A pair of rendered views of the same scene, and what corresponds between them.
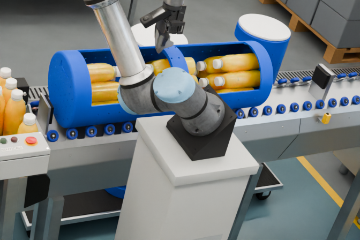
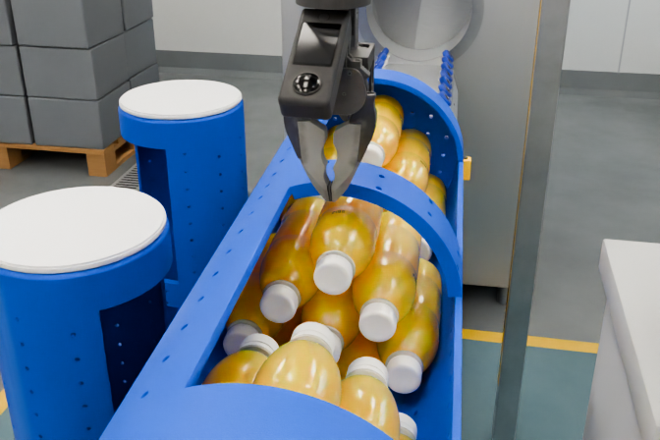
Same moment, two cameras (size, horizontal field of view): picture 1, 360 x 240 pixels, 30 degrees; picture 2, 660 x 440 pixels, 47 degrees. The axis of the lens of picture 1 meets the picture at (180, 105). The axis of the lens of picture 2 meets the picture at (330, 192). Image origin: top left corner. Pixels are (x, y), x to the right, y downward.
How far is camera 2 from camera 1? 209 cm
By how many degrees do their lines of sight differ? 40
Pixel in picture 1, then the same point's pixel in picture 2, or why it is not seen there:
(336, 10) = (67, 96)
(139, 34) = (27, 247)
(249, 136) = not seen: hidden behind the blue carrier
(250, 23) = (156, 104)
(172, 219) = not seen: outside the picture
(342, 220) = (521, 326)
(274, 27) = (194, 89)
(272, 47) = (237, 121)
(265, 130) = not seen: hidden behind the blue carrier
